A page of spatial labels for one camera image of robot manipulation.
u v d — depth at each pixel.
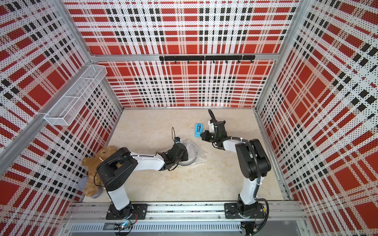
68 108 0.71
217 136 0.78
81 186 0.80
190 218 0.73
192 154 0.92
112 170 0.48
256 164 0.46
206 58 0.89
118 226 0.71
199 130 1.04
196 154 0.93
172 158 0.72
